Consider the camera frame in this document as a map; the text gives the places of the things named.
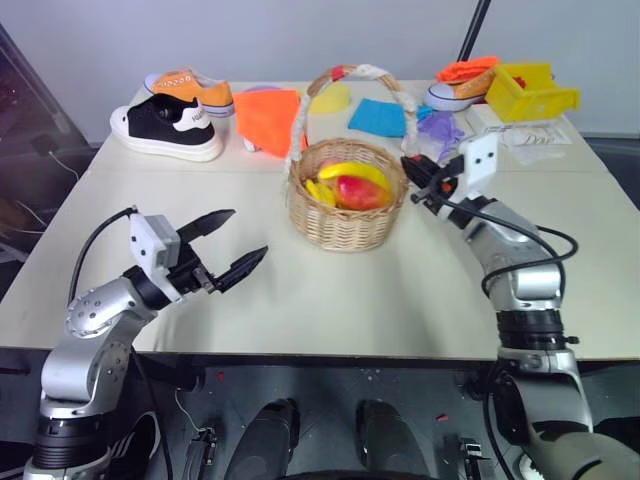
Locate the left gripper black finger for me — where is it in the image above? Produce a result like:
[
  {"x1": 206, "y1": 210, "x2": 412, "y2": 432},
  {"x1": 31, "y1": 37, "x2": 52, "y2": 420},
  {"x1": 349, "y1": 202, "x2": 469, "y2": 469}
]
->
[
  {"x1": 174, "y1": 208, "x2": 237, "y2": 249},
  {"x1": 212, "y1": 245, "x2": 270, "y2": 295}
]

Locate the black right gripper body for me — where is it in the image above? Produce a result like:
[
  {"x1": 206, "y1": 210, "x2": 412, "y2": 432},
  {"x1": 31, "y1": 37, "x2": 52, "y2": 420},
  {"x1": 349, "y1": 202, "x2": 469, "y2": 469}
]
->
[{"x1": 427, "y1": 155, "x2": 466, "y2": 217}]

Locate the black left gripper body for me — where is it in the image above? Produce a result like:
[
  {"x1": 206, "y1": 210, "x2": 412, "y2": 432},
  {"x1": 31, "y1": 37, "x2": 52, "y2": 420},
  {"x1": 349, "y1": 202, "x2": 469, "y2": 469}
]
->
[{"x1": 167, "y1": 252, "x2": 222, "y2": 297}]

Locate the purple plastic glove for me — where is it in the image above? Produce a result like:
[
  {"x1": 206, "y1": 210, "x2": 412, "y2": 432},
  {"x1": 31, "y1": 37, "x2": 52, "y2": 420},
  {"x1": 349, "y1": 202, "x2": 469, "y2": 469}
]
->
[{"x1": 417, "y1": 110, "x2": 466, "y2": 164}]

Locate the red yellow mango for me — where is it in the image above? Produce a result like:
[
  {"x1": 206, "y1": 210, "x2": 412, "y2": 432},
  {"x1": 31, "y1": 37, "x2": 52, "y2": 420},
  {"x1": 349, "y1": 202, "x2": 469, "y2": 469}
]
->
[{"x1": 335, "y1": 174, "x2": 392, "y2": 211}]

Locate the blue cloth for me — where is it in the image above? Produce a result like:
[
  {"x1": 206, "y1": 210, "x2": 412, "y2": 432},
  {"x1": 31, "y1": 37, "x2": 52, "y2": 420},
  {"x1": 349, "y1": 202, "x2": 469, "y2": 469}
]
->
[{"x1": 348, "y1": 97, "x2": 434, "y2": 139}]

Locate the orange sneaker with grey toe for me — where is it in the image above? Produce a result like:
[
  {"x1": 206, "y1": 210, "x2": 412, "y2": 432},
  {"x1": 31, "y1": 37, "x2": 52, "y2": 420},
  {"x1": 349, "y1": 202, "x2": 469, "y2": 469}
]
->
[{"x1": 425, "y1": 67, "x2": 499, "y2": 112}]

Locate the small yellow banana bunch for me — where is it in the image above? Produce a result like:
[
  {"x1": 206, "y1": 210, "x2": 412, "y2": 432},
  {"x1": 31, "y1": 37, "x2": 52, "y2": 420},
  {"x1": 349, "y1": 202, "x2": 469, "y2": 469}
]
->
[{"x1": 304, "y1": 178, "x2": 337, "y2": 206}]

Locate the clear plastic bag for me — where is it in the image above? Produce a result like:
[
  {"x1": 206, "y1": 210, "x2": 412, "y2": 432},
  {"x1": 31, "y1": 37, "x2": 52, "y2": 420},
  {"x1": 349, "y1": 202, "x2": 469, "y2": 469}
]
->
[{"x1": 464, "y1": 104, "x2": 574, "y2": 166}]

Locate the crumpled orange cloth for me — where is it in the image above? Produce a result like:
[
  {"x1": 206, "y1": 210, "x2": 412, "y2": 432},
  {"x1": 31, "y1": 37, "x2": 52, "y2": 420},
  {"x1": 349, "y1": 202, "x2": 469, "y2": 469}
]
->
[{"x1": 435, "y1": 55, "x2": 503, "y2": 84}]

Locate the black and white sneaker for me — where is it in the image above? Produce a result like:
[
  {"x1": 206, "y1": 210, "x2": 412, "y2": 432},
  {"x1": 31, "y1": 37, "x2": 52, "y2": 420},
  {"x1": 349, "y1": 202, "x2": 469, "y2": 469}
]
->
[{"x1": 108, "y1": 95, "x2": 225, "y2": 164}]

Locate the large orange cloth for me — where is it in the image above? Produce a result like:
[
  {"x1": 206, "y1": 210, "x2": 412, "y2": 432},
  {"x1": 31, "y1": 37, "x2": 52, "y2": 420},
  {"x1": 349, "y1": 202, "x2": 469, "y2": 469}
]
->
[{"x1": 232, "y1": 88, "x2": 309, "y2": 160}]

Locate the yellow plastic box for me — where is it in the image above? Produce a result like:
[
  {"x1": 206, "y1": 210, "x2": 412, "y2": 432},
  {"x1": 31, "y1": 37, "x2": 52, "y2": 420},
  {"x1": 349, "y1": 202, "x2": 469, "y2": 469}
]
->
[{"x1": 485, "y1": 60, "x2": 582, "y2": 123}]

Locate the orange sneaker with print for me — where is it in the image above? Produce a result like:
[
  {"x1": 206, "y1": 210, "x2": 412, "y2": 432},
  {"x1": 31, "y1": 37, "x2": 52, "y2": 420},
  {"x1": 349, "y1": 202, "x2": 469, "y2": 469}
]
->
[{"x1": 142, "y1": 69, "x2": 235, "y2": 119}]

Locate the black tripod pole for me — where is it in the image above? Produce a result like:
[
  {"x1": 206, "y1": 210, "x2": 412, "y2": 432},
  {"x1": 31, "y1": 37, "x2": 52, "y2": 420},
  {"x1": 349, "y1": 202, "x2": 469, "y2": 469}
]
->
[{"x1": 457, "y1": 0, "x2": 494, "y2": 61}]

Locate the black clamp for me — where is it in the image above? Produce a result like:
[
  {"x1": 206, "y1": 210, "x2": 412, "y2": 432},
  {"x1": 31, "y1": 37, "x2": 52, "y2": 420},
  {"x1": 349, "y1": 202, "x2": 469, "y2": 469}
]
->
[
  {"x1": 457, "y1": 437, "x2": 494, "y2": 480},
  {"x1": 184, "y1": 424, "x2": 219, "y2": 480}
]

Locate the dark rounded shape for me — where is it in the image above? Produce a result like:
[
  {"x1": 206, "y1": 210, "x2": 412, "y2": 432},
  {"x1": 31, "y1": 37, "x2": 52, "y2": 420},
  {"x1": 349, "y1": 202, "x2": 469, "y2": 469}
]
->
[
  {"x1": 222, "y1": 398, "x2": 301, "y2": 480},
  {"x1": 353, "y1": 399, "x2": 431, "y2": 480}
]

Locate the black shoe with white stripes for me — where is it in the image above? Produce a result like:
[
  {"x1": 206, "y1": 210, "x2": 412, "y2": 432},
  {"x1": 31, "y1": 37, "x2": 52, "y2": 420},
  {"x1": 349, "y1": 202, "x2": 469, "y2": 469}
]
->
[{"x1": 99, "y1": 412, "x2": 164, "y2": 480}]

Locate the olive rounded shape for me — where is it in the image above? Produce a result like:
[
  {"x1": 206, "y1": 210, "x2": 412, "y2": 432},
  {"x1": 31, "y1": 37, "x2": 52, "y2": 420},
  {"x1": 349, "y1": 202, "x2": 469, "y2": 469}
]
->
[{"x1": 519, "y1": 429, "x2": 640, "y2": 480}]

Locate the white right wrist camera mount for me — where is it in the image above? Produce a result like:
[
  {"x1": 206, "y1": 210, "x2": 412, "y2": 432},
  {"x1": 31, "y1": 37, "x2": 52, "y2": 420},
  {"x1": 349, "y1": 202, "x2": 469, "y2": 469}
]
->
[{"x1": 458, "y1": 132, "x2": 501, "y2": 194}]

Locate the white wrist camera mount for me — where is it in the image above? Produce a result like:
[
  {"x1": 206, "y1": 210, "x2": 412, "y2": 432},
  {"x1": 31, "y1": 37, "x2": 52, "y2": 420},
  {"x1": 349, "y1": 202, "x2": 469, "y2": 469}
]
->
[
  {"x1": 128, "y1": 213, "x2": 182, "y2": 304},
  {"x1": 458, "y1": 132, "x2": 501, "y2": 194}
]

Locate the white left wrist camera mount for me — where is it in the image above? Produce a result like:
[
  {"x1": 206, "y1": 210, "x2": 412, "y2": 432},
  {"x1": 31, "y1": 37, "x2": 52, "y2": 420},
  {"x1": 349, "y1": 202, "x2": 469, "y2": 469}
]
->
[{"x1": 128, "y1": 213, "x2": 182, "y2": 304}]

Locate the wicker basket with handle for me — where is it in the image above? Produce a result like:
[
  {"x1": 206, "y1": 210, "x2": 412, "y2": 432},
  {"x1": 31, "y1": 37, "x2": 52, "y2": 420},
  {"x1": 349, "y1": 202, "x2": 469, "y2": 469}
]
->
[{"x1": 282, "y1": 63, "x2": 425, "y2": 253}]

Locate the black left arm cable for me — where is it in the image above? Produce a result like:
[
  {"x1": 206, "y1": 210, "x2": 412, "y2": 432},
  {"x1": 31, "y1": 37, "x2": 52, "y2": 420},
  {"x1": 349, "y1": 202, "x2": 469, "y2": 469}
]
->
[{"x1": 68, "y1": 206, "x2": 139, "y2": 306}]

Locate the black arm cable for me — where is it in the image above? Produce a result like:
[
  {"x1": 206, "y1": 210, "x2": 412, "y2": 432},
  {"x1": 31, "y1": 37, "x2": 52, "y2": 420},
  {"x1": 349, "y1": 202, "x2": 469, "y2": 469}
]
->
[
  {"x1": 439, "y1": 197, "x2": 580, "y2": 297},
  {"x1": 68, "y1": 206, "x2": 139, "y2": 306}
]

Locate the thin white wire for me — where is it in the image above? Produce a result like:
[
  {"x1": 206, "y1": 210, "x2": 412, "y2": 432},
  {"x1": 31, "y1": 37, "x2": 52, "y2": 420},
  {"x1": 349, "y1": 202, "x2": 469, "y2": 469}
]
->
[{"x1": 172, "y1": 387, "x2": 206, "y2": 434}]

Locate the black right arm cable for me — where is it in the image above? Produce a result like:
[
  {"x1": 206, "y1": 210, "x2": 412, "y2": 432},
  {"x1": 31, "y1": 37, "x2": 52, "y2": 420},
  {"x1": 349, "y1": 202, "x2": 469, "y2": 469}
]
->
[{"x1": 439, "y1": 197, "x2": 580, "y2": 297}]

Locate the dark panel with cables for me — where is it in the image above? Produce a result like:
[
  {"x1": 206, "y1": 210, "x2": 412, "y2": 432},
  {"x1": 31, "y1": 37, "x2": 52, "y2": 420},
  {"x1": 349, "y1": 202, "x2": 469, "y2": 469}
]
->
[{"x1": 0, "y1": 22, "x2": 94, "y2": 261}]

